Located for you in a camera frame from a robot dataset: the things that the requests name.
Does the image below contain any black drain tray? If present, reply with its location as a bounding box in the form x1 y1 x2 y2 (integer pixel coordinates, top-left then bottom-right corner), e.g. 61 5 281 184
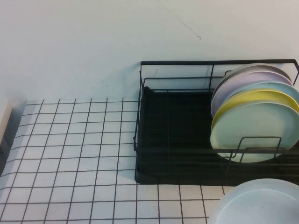
135 85 299 187

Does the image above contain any grey plate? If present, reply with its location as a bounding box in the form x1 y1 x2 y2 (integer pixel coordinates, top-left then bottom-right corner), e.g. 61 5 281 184
213 63 292 98

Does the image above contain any light blue plate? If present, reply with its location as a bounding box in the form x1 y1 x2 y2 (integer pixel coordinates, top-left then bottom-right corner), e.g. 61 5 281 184
224 80 299 108

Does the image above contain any lilac plate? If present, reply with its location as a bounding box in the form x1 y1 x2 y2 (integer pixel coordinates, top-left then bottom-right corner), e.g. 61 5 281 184
211 70 294 119

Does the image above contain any mint green plate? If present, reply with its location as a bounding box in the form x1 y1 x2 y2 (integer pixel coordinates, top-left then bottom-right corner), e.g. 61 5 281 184
209 100 299 164

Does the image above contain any white black-grid tablecloth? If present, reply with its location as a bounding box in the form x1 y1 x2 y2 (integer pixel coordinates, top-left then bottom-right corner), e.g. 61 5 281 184
0 98 236 224

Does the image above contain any pale blue-white plate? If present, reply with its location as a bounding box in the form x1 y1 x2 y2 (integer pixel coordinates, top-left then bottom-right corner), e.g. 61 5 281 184
208 178 299 224

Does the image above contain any yellow plate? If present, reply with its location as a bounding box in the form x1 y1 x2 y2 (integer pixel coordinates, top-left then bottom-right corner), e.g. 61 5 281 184
211 88 299 131

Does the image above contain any black wire dish rack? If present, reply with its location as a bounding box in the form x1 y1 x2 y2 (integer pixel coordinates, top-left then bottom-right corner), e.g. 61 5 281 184
133 58 299 187

